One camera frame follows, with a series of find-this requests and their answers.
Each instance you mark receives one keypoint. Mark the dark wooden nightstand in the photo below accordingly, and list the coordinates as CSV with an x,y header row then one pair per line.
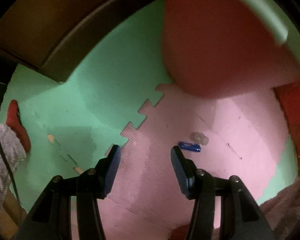
x,y
52,25

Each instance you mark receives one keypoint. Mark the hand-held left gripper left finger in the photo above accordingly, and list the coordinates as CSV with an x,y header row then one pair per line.
x,y
111,172

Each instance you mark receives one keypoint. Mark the pink foam floor mat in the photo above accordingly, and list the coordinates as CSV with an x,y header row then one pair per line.
x,y
145,155

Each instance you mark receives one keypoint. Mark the red bin with green rim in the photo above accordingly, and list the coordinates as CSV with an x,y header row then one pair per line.
x,y
215,42

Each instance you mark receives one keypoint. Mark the red embroidered bed skirt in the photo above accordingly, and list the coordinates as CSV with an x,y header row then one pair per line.
x,y
295,117

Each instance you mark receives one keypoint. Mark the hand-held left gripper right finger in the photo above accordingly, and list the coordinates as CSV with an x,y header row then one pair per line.
x,y
181,172

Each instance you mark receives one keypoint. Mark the red slipper at left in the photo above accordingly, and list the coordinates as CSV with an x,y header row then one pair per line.
x,y
15,120

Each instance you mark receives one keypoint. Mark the clear plastic piece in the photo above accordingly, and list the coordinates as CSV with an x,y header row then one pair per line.
x,y
200,138

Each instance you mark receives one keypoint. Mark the green foam floor mat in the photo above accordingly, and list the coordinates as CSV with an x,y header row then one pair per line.
x,y
90,100
280,180

